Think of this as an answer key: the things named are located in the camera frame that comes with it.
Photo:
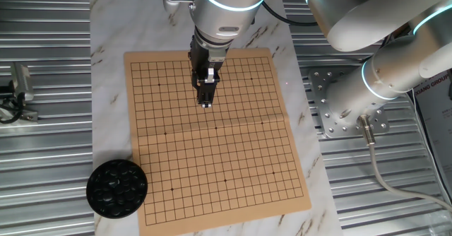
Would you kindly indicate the wooden go board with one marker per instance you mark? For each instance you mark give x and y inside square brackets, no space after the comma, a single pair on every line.
[212,158]

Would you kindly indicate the black bowl of Go stones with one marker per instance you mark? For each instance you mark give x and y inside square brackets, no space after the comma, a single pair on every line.
[116,190]

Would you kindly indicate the metal camera stand bracket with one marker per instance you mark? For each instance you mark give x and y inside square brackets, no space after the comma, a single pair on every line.
[24,116]

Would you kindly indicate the printed poster sheet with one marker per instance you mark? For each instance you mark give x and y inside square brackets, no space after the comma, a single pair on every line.
[436,123]

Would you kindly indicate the white marble pattern mat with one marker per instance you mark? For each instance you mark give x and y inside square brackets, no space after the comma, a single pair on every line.
[141,17]

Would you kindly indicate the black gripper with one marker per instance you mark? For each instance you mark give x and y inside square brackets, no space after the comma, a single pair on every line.
[201,61]

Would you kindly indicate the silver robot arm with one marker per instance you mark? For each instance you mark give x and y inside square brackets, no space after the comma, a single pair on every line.
[353,10]

